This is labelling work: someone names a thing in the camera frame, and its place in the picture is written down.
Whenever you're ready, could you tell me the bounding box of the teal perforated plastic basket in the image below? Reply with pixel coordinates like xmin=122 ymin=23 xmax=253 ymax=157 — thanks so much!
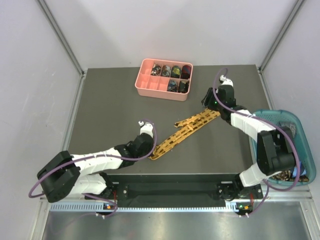
xmin=250 ymin=109 xmax=317 ymax=187

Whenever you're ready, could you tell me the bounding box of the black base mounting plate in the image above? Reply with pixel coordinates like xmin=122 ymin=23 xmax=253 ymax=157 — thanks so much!
xmin=101 ymin=174 xmax=263 ymax=208

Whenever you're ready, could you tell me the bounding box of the multicolour rolled tie in box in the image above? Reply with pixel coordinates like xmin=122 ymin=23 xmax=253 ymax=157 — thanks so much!
xmin=150 ymin=63 xmax=162 ymax=76

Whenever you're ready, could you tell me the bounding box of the aluminium frame post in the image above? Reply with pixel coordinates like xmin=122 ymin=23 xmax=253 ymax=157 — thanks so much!
xmin=257 ymin=0 xmax=307 ymax=74
xmin=36 ymin=0 xmax=85 ymax=76

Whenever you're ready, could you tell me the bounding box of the blue striped rolled tie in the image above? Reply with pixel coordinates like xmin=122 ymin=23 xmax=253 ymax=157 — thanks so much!
xmin=292 ymin=162 xmax=307 ymax=178

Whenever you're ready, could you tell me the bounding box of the green yellow rolled tie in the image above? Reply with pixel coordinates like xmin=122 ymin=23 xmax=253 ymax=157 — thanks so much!
xmin=170 ymin=65 xmax=182 ymax=79

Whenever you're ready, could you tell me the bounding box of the left aluminium frame post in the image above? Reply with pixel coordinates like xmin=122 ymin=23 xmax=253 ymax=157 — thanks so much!
xmin=36 ymin=0 xmax=85 ymax=76

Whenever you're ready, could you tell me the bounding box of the black yellow rolled tie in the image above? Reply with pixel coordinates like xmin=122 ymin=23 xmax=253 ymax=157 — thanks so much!
xmin=177 ymin=79 xmax=190 ymax=94

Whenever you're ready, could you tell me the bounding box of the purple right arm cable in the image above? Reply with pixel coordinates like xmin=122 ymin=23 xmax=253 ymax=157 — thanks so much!
xmin=213 ymin=67 xmax=301 ymax=218

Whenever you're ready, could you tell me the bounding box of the grey slotted cable duct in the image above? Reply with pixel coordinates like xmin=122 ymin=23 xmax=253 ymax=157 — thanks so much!
xmin=49 ymin=201 xmax=253 ymax=213

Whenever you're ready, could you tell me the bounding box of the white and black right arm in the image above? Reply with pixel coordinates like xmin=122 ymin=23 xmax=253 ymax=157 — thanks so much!
xmin=201 ymin=85 xmax=297 ymax=198

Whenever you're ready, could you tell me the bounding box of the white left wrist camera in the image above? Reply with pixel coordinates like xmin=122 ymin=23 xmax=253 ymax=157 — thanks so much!
xmin=138 ymin=120 xmax=154 ymax=138

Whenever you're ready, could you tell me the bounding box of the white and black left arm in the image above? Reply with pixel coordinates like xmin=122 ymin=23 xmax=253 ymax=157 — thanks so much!
xmin=37 ymin=133 xmax=154 ymax=203

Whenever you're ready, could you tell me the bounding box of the blue patterned rolled tie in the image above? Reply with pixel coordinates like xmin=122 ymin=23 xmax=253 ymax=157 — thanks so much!
xmin=167 ymin=79 xmax=179 ymax=93

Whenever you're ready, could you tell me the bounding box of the dark floral rolled tie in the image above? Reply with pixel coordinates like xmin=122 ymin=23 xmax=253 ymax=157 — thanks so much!
xmin=160 ymin=65 xmax=171 ymax=78

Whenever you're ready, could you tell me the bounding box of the brown paisley rolled tie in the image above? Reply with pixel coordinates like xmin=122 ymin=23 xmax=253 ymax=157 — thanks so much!
xmin=271 ymin=170 xmax=310 ymax=183

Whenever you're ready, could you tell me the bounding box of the right aluminium frame post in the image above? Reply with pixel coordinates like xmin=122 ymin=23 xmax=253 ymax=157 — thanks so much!
xmin=257 ymin=0 xmax=307 ymax=74

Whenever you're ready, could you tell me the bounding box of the yellow patterned necktie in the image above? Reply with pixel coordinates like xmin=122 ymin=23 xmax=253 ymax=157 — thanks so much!
xmin=149 ymin=108 xmax=220 ymax=161

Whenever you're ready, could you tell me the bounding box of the maroon rolled tie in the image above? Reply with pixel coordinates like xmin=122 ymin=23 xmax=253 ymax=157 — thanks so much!
xmin=180 ymin=64 xmax=192 ymax=80

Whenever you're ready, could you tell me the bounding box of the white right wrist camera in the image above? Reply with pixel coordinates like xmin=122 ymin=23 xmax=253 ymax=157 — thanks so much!
xmin=219 ymin=75 xmax=234 ymax=87

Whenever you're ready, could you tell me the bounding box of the pink compartment organizer box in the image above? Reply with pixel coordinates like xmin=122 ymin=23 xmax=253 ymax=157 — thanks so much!
xmin=134 ymin=58 xmax=194 ymax=102

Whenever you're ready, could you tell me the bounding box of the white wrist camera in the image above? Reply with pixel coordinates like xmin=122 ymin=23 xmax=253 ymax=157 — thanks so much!
xmin=219 ymin=75 xmax=234 ymax=87
xmin=138 ymin=120 xmax=154 ymax=138

